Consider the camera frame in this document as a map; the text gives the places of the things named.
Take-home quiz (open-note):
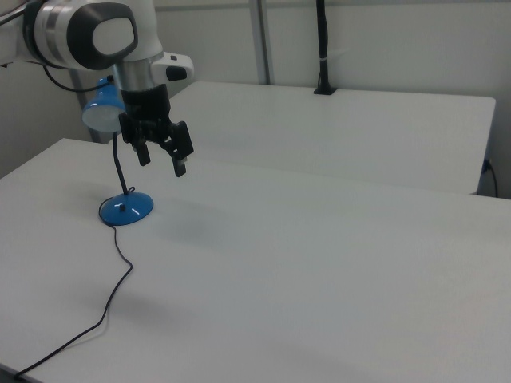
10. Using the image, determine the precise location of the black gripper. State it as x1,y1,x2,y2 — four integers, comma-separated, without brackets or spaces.
118,84,196,178

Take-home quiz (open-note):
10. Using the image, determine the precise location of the blue gooseneck desk lamp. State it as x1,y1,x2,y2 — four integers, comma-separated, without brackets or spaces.
81,75,156,228

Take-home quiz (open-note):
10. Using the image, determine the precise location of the black pole with clamp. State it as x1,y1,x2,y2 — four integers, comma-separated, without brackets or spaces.
313,0,339,97

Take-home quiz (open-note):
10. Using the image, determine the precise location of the black lamp power cable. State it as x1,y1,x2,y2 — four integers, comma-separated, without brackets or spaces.
11,201,134,380

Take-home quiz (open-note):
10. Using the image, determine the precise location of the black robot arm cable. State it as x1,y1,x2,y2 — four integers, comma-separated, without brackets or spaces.
42,63,99,93

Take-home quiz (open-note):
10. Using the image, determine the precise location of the grey aluminium wall post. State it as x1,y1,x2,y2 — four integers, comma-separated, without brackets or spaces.
248,0,277,86

